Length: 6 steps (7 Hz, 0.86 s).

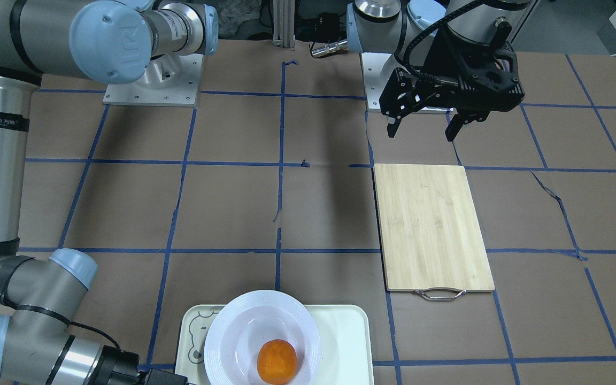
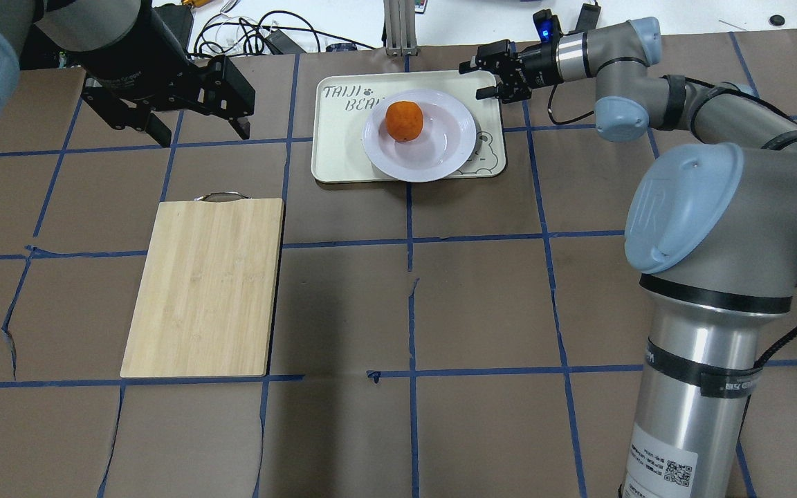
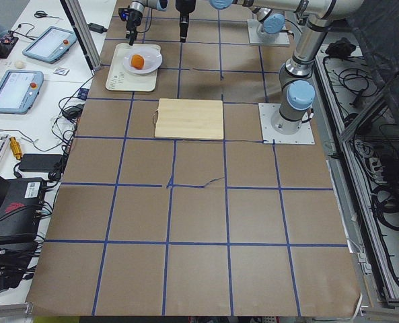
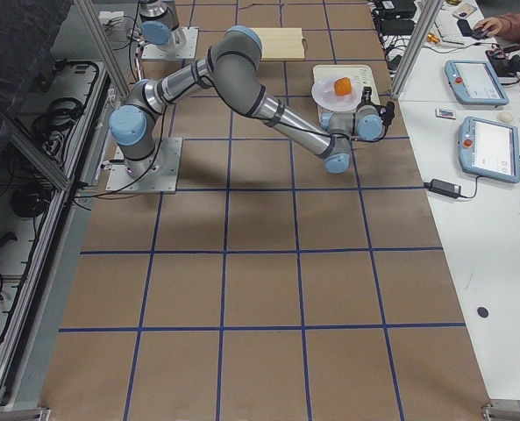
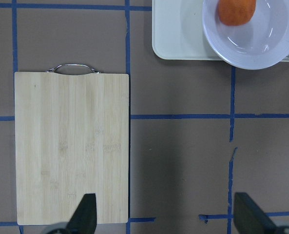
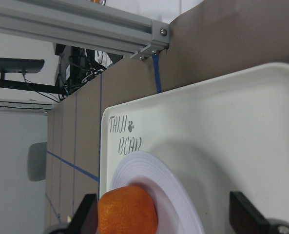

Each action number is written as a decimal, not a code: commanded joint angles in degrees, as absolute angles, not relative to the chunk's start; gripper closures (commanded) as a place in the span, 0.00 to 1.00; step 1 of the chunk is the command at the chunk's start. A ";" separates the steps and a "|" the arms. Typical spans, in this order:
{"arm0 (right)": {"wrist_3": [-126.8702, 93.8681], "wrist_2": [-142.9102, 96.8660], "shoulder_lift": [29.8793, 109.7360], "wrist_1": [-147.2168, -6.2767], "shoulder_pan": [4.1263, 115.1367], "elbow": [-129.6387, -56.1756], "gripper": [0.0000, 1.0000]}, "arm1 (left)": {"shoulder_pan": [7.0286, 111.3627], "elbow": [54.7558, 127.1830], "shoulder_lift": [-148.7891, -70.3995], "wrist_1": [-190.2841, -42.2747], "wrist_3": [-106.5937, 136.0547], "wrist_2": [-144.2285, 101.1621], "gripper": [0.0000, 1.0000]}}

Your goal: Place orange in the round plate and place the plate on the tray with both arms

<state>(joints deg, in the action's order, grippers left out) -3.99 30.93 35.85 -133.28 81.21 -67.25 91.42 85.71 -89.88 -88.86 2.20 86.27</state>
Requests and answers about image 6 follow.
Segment orange fruit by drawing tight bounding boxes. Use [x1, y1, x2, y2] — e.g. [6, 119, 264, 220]
[97, 186, 158, 234]

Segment black computer box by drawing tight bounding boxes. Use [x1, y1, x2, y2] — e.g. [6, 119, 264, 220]
[55, 43, 106, 100]

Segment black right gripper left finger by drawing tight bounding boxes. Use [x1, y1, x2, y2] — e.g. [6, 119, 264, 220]
[68, 194, 98, 234]

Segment aluminium frame post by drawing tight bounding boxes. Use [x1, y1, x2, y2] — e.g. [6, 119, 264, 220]
[0, 0, 171, 59]

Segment cream bear tray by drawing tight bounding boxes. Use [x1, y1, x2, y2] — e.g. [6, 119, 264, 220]
[99, 63, 289, 234]

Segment black monitor on arm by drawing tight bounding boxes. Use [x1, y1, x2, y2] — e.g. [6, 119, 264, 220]
[0, 58, 66, 95]

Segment grey office chair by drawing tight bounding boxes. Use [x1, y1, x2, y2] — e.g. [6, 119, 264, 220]
[27, 142, 47, 182]

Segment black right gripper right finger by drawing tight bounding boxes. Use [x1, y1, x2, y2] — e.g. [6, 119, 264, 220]
[229, 192, 270, 234]

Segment white ribbed plate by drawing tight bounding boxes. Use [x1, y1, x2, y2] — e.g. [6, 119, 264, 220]
[103, 152, 205, 234]

